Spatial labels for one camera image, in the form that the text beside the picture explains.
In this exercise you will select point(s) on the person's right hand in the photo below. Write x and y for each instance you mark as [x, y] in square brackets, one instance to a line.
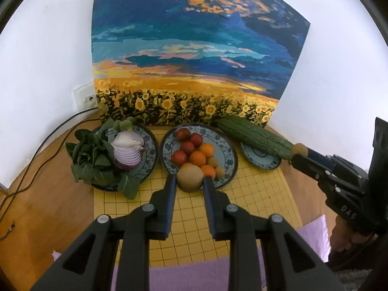
[344, 238]

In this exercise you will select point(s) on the sunflower field painting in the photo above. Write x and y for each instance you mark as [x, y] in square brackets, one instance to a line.
[167, 62]

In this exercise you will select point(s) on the halved red onion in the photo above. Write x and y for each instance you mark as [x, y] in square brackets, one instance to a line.
[128, 149]

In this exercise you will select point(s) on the orange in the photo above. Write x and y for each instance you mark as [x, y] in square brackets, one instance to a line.
[198, 158]
[187, 164]
[207, 149]
[208, 171]

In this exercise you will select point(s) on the blue plate under vegetables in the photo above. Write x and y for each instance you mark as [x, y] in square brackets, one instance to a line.
[128, 181]

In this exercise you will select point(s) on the green leafy vegetable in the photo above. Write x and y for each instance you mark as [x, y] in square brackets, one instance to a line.
[92, 155]

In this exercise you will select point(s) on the white wall socket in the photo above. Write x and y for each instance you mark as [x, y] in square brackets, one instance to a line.
[85, 97]

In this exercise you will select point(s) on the red apple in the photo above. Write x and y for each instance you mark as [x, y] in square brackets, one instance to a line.
[196, 139]
[182, 135]
[188, 147]
[179, 158]

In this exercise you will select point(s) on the large blue patterned plate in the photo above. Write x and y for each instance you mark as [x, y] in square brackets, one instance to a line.
[225, 152]

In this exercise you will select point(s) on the white fluffy blanket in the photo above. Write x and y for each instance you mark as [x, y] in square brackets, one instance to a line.
[352, 279]

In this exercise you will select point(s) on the red apple back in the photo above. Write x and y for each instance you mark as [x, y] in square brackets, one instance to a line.
[182, 135]

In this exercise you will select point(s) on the brown kiwi back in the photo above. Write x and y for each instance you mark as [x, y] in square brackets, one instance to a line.
[212, 161]

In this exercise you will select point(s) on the red apple front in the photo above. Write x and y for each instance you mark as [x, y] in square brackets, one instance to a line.
[196, 139]

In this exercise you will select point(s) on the yellow grid mat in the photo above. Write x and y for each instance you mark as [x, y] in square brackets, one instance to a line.
[260, 192]

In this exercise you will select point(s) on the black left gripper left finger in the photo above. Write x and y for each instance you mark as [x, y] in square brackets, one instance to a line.
[114, 249]

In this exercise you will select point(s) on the brown kiwi front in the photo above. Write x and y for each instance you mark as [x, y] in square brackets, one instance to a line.
[189, 178]

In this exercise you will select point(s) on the purple fluffy towel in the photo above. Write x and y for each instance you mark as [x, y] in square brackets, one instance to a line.
[214, 274]

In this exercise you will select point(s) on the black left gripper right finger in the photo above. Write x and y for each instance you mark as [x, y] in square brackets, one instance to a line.
[264, 253]

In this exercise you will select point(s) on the brown kiwi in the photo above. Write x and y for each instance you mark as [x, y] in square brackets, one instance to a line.
[189, 178]
[299, 149]
[220, 172]
[212, 161]

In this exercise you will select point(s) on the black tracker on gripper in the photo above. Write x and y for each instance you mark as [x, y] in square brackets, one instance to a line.
[377, 177]

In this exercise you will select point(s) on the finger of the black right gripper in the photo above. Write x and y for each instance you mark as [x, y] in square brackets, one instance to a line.
[320, 159]
[308, 167]

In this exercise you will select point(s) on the green cucumber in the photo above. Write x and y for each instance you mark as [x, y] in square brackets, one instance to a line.
[255, 136]

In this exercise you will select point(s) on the small blue plate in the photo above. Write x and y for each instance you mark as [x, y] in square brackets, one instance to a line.
[259, 159]

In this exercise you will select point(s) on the orange back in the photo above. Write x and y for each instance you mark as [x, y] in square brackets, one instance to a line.
[207, 149]

